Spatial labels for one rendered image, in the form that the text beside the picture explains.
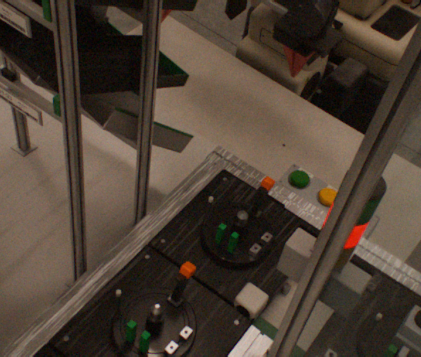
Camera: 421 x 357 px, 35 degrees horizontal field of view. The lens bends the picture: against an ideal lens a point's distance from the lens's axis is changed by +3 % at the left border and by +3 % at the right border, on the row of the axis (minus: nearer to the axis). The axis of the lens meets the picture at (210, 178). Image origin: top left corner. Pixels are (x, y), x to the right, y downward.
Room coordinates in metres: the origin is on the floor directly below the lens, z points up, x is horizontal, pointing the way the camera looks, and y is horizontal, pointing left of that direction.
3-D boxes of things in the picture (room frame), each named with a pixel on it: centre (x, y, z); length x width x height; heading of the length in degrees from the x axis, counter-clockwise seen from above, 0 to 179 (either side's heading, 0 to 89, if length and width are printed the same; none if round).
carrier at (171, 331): (0.51, 0.04, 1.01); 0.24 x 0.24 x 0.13; 62
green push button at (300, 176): (0.90, -0.18, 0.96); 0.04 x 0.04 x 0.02
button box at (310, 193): (0.87, -0.24, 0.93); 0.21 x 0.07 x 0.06; 62
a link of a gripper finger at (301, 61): (0.92, -0.10, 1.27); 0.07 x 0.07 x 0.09; 62
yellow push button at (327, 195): (0.87, -0.24, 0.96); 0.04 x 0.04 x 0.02
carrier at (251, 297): (0.72, -0.07, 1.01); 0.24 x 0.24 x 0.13; 62
